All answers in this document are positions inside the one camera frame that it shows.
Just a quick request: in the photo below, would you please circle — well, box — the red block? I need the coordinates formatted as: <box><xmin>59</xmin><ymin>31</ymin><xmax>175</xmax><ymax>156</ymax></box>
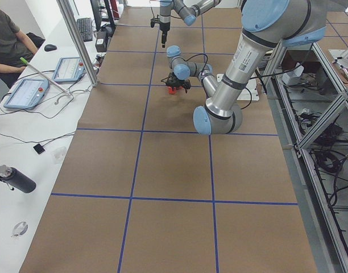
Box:
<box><xmin>168</xmin><ymin>86</ymin><xmax>181</xmax><ymax>94</ymax></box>

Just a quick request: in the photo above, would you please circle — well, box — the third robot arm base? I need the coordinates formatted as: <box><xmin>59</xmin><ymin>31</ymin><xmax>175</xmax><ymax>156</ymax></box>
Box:
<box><xmin>329</xmin><ymin>48</ymin><xmax>348</xmax><ymax>63</ymax></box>

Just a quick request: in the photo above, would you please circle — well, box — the black power adapter box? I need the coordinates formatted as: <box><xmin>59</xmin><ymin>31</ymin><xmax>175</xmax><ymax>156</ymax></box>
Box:
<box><xmin>95</xmin><ymin>31</ymin><xmax>107</xmax><ymax>53</ymax></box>

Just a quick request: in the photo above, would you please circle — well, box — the black keyboard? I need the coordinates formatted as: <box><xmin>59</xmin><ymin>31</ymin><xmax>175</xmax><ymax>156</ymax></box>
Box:
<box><xmin>76</xmin><ymin>18</ymin><xmax>93</xmax><ymax>42</ymax></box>

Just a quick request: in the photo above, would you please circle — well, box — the far blue teach pendant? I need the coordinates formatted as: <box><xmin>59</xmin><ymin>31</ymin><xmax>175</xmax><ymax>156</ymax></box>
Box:
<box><xmin>52</xmin><ymin>57</ymin><xmax>85</xmax><ymax>84</ymax></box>

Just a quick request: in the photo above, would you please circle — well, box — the blue teach pendant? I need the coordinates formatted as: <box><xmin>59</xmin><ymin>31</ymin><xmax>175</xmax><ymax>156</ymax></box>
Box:
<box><xmin>52</xmin><ymin>57</ymin><xmax>85</xmax><ymax>84</ymax></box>
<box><xmin>4</xmin><ymin>79</ymin><xmax>49</xmax><ymax>109</ymax></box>

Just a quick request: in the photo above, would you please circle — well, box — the brown paper table cover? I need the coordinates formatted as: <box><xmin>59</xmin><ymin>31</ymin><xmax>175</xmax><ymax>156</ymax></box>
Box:
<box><xmin>20</xmin><ymin>7</ymin><xmax>317</xmax><ymax>272</ymax></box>

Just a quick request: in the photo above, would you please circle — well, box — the black computer mouse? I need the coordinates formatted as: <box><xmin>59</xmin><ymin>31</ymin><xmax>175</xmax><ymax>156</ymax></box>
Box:
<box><xmin>44</xmin><ymin>44</ymin><xmax>57</xmax><ymax>52</ymax></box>

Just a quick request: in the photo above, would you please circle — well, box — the near blue teach pendant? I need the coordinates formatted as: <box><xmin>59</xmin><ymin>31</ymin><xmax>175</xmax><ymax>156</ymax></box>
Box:
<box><xmin>4</xmin><ymin>79</ymin><xmax>49</xmax><ymax>109</ymax></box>

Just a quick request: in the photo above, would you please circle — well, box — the white stick with green tip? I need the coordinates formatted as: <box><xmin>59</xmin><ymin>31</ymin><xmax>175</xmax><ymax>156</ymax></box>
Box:
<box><xmin>20</xmin><ymin>57</ymin><xmax>72</xmax><ymax>96</ymax></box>

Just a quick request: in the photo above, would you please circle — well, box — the small black square device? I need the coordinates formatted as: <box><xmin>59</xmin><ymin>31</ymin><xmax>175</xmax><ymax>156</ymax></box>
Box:
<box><xmin>33</xmin><ymin>143</ymin><xmax>45</xmax><ymax>155</ymax></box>

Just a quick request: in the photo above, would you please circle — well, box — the seated person in grey shirt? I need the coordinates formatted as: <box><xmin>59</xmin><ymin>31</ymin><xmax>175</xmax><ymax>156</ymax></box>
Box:
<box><xmin>0</xmin><ymin>9</ymin><xmax>38</xmax><ymax>88</ymax></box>

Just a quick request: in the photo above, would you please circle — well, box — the black water bottle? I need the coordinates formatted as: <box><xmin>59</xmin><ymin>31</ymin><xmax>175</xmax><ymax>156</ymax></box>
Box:
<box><xmin>0</xmin><ymin>165</ymin><xmax>36</xmax><ymax>193</ymax></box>

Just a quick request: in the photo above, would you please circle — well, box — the clear plastic lid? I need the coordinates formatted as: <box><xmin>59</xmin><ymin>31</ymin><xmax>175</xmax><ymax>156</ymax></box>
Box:
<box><xmin>11</xmin><ymin>221</ymin><xmax>28</xmax><ymax>237</ymax></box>

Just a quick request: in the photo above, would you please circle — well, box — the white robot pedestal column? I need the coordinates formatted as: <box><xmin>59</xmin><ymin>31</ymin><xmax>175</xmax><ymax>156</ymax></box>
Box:
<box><xmin>216</xmin><ymin>73</ymin><xmax>260</xmax><ymax>102</ymax></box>

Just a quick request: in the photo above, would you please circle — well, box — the aluminium frame post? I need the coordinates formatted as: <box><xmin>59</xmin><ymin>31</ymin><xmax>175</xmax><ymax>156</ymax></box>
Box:
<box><xmin>56</xmin><ymin>0</ymin><xmax>98</xmax><ymax>87</ymax></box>

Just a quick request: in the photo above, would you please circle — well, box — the aluminium frame rack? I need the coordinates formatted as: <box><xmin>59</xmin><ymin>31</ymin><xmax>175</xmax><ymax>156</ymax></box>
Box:
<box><xmin>259</xmin><ymin>11</ymin><xmax>348</xmax><ymax>273</ymax></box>

